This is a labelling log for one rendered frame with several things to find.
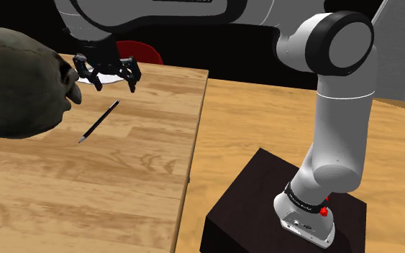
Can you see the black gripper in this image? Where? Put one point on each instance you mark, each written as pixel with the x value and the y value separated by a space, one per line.
pixel 100 52

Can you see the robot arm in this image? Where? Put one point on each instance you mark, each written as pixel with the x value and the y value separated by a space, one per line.
pixel 342 133

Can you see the white plate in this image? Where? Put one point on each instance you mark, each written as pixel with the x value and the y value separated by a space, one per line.
pixel 109 79

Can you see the red chair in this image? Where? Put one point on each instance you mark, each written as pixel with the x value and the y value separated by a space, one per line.
pixel 140 52

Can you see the black pencil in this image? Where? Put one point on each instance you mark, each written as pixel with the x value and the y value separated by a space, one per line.
pixel 99 121

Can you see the grey-brown skull figure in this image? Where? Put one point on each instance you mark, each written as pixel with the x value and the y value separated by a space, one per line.
pixel 16 84

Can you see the light wooden table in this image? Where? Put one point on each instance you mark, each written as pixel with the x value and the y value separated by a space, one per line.
pixel 118 182

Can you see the dark robot stand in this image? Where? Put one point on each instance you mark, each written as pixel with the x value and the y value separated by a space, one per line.
pixel 244 217

